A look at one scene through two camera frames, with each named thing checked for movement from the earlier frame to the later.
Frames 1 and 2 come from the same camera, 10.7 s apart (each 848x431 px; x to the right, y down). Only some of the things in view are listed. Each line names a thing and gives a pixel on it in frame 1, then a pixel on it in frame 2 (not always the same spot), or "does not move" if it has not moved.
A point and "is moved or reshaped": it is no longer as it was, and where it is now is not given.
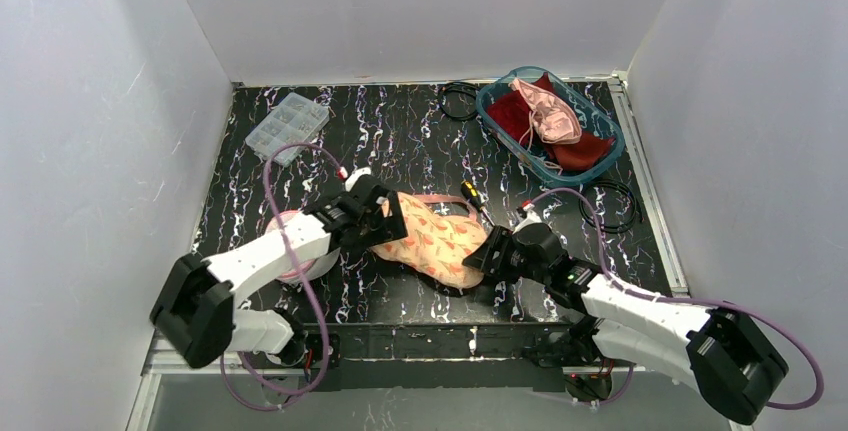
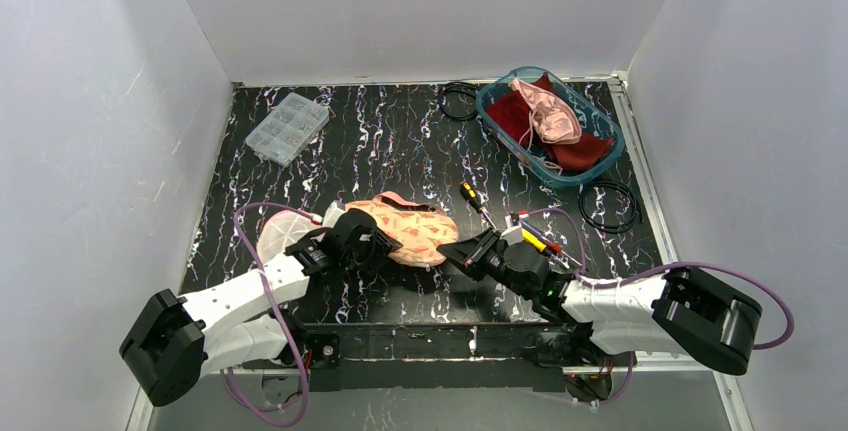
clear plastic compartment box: x=296 y=121 does not move
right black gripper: x=495 y=254 -> x=485 y=253
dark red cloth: x=513 y=113 does not move
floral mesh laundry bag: x=438 y=246 is moved or reshaped
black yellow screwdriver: x=474 y=197 does not move
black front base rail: x=437 y=358 does not move
